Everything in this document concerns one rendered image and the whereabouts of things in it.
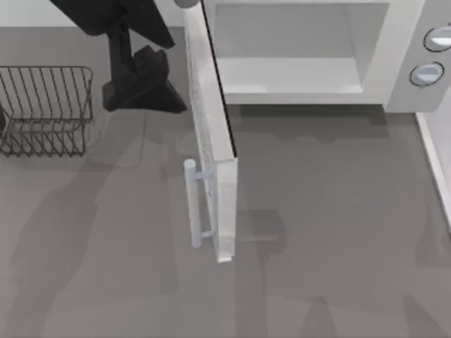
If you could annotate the pale microwave door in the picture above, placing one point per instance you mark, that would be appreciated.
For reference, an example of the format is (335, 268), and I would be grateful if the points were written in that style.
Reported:
(211, 141)

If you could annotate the grey microwave knob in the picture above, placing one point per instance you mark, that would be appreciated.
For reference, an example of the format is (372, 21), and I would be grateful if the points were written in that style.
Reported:
(426, 74)
(438, 38)

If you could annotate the pale microwave oven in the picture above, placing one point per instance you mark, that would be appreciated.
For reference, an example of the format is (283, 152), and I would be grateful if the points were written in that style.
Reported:
(398, 42)

